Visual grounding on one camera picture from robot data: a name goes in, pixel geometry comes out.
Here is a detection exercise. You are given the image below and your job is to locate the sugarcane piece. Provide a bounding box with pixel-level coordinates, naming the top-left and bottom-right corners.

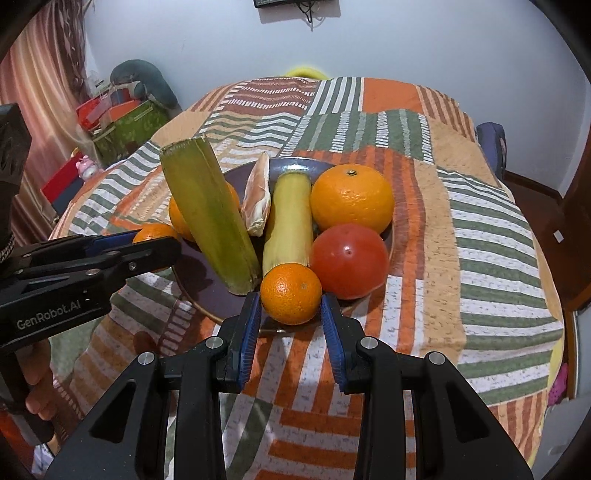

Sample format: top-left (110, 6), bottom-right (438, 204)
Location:
top-left (262, 170), bottom-right (315, 278)
top-left (159, 137), bottom-right (262, 296)

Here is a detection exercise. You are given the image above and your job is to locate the blue backpack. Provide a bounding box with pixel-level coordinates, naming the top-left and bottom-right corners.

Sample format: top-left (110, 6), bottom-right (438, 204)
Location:
top-left (475, 122), bottom-right (508, 178)

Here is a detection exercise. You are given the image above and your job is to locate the large orange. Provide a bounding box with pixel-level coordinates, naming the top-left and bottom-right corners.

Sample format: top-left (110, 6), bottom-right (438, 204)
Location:
top-left (310, 165), bottom-right (396, 234)
top-left (168, 182), bottom-right (242, 243)

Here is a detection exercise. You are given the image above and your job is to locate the grey plush toy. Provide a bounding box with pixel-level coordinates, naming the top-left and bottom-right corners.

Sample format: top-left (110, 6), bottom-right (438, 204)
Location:
top-left (110, 59), bottom-right (178, 109)

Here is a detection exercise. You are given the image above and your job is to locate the yellow foam tube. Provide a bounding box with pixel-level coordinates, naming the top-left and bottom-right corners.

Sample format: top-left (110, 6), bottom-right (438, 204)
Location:
top-left (284, 65), bottom-right (326, 80)

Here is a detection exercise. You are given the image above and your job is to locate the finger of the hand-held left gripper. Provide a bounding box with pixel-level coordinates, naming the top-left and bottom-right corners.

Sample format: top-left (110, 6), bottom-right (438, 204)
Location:
top-left (0, 234), bottom-right (182, 301)
top-left (18, 230), bottom-right (145, 262)

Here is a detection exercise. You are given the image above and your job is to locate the green patterned box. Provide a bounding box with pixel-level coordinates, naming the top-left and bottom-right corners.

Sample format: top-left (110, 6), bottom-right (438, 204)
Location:
top-left (92, 99), bottom-right (169, 167)

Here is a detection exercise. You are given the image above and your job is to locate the red gift bag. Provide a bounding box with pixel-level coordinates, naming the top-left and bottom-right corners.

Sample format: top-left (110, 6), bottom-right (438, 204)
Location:
top-left (76, 99), bottom-right (112, 130)

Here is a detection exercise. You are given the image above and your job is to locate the red tomato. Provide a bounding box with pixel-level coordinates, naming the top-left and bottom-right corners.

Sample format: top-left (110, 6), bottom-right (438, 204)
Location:
top-left (310, 224), bottom-right (390, 301)

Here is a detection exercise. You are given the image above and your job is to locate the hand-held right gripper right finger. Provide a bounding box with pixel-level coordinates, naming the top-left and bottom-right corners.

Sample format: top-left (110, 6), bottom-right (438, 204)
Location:
top-left (321, 292), bottom-right (534, 480)

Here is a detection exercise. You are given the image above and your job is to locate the black cable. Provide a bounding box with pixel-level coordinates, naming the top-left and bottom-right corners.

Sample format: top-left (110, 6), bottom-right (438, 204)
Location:
top-left (298, 2), bottom-right (324, 24)

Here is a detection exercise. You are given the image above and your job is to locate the red flat box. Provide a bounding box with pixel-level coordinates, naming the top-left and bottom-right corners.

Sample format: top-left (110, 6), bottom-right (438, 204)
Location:
top-left (41, 159), bottom-right (90, 204)

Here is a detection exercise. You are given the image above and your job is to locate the striped patchwork blanket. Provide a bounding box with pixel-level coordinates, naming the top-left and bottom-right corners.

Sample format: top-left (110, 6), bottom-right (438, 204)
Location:
top-left (46, 76), bottom-right (566, 480)

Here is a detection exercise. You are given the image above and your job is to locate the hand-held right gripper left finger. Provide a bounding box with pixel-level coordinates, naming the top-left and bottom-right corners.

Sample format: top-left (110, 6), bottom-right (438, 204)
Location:
top-left (44, 292), bottom-right (264, 480)

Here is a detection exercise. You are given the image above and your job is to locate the pink rabbit toy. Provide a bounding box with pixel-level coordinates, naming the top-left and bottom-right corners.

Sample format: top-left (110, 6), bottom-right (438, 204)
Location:
top-left (76, 156), bottom-right (105, 178)

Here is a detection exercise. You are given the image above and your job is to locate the small tangerine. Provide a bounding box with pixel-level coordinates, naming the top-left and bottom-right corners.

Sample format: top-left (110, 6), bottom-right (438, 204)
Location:
top-left (132, 223), bottom-right (178, 246)
top-left (260, 262), bottom-right (323, 326)

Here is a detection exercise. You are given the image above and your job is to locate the dark purple plate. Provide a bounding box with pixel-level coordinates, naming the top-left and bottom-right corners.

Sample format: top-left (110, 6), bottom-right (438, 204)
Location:
top-left (171, 157), bottom-right (395, 335)

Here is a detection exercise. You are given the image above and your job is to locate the person's left hand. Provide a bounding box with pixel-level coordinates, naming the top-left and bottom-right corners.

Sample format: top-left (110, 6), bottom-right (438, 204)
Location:
top-left (22, 340), bottom-right (52, 393)

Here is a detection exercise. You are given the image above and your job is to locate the striped pink curtain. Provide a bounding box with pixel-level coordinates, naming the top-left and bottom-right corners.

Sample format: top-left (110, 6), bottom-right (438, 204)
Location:
top-left (0, 9), bottom-right (100, 241)

